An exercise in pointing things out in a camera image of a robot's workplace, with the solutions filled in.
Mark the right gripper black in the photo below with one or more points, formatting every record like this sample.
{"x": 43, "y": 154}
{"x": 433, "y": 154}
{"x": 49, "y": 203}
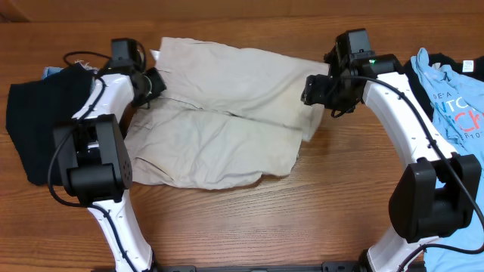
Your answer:
{"x": 311, "y": 92}

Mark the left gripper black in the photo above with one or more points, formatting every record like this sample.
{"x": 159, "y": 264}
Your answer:
{"x": 159, "y": 85}

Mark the beige khaki shorts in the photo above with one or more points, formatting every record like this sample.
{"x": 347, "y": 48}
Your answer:
{"x": 227, "y": 117}

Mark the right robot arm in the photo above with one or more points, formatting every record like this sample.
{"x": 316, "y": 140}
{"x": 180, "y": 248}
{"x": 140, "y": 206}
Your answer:
{"x": 436, "y": 194}

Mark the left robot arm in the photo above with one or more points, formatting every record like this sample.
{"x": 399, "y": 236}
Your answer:
{"x": 92, "y": 157}

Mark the blue denim shorts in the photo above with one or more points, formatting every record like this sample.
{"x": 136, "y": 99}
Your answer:
{"x": 51, "y": 70}

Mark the black folded garment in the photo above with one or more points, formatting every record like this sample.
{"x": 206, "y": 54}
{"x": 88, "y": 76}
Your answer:
{"x": 34, "y": 108}

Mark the black garment right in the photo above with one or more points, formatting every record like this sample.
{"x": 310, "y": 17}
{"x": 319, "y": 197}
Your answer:
{"x": 419, "y": 92}

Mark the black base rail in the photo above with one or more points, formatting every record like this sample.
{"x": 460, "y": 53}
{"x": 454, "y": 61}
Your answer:
{"x": 257, "y": 268}

